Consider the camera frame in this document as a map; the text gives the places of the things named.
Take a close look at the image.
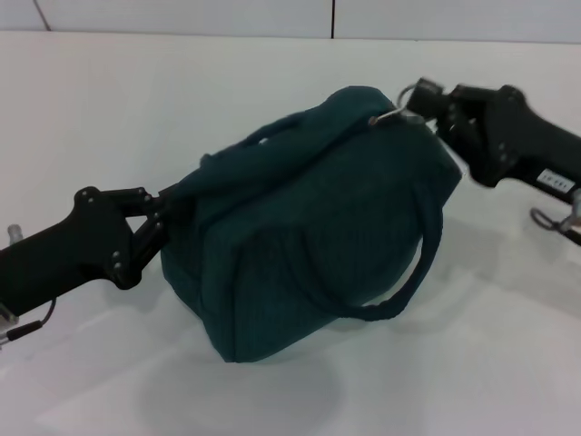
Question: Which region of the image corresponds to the grey left gripper cable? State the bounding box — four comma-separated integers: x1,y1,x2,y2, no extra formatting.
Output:
6,297,58,342

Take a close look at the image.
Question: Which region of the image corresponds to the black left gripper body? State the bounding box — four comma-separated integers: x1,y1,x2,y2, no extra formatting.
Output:
0,185,140,320

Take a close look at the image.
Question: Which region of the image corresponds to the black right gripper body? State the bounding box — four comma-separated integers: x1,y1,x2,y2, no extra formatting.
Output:
453,84,581,203

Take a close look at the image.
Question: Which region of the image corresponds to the dark teal insulated bag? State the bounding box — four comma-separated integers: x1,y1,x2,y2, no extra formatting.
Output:
159,79,460,363

